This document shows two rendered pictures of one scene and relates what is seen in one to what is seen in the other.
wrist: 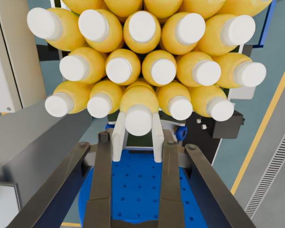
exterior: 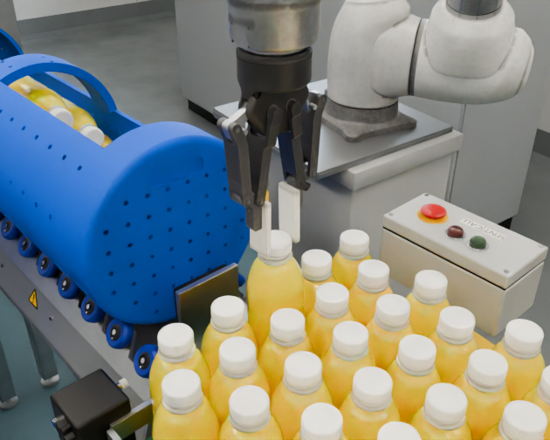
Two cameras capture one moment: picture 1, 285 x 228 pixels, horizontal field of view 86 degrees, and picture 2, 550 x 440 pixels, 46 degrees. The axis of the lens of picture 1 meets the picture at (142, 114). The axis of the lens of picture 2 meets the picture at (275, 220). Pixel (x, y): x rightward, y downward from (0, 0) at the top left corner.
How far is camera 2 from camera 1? 0.61 m
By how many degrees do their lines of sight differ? 45
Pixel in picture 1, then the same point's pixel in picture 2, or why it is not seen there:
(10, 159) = (352, 206)
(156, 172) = (168, 258)
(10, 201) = not seen: hidden behind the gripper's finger
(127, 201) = (200, 194)
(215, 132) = (103, 377)
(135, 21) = (360, 332)
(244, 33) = (243, 399)
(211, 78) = (229, 347)
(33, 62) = not seen: hidden behind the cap
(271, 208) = not seen: outside the picture
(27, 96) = (391, 243)
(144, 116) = (276, 244)
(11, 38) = (450, 271)
